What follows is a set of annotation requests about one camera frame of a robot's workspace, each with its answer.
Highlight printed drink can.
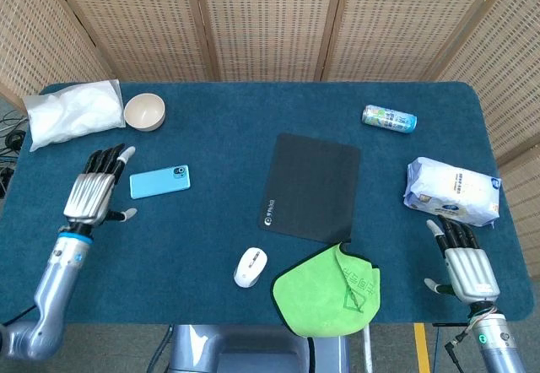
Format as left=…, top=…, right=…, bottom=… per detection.
left=361, top=104, right=418, bottom=134

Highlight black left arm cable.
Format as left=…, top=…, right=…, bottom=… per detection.
left=0, top=305, right=37, bottom=326

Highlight beige bowl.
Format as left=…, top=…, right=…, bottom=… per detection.
left=123, top=93, right=166, bottom=132

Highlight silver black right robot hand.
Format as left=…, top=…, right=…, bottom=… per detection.
left=424, top=214, right=502, bottom=305

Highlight dark blue table cloth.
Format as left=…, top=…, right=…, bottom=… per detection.
left=0, top=80, right=536, bottom=326

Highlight white computer mouse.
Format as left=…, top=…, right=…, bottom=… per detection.
left=233, top=246, right=268, bottom=289

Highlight black mouse pad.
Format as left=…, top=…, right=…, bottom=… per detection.
left=257, top=132, right=362, bottom=244

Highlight green microfiber cloth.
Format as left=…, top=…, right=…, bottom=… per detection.
left=269, top=241, right=381, bottom=338

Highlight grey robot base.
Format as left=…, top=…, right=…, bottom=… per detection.
left=168, top=324, right=351, bottom=373

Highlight woven wooden folding screen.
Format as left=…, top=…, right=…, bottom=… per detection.
left=0, top=0, right=540, bottom=264

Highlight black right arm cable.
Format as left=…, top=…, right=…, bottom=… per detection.
left=442, top=305, right=499, bottom=373

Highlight black smartphone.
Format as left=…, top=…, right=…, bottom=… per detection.
left=129, top=164, right=191, bottom=200

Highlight white pole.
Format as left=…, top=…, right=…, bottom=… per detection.
left=361, top=324, right=375, bottom=373

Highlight black floor cables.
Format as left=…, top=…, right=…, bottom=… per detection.
left=0, top=109, right=29, bottom=199

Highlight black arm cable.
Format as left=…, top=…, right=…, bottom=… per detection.
left=0, top=305, right=37, bottom=326
left=442, top=305, right=499, bottom=373

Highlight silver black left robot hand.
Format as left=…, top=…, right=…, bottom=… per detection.
left=62, top=143, right=138, bottom=235

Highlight white plastic bag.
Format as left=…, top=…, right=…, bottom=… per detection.
left=21, top=78, right=127, bottom=153

